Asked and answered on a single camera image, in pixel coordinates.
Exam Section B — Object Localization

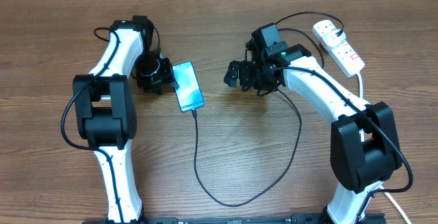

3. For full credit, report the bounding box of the black USB charging cable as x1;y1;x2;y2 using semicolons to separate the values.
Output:
190;11;345;208

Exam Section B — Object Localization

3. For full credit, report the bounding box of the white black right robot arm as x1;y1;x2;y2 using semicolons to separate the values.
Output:
224;23;410;223

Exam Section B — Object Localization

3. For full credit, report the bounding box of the white power strip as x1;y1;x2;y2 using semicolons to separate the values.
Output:
312;20;365;77

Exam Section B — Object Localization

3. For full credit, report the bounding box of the blue Samsung Galaxy phone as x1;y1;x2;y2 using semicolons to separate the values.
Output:
172;62;205;112

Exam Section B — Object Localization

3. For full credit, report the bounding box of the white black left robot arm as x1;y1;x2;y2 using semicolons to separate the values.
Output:
60;15;177;223

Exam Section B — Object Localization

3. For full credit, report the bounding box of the white power strip cord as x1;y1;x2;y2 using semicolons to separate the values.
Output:
356;73;413;224

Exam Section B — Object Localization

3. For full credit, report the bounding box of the white USB charger adapter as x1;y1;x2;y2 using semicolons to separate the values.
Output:
323;30;346;49

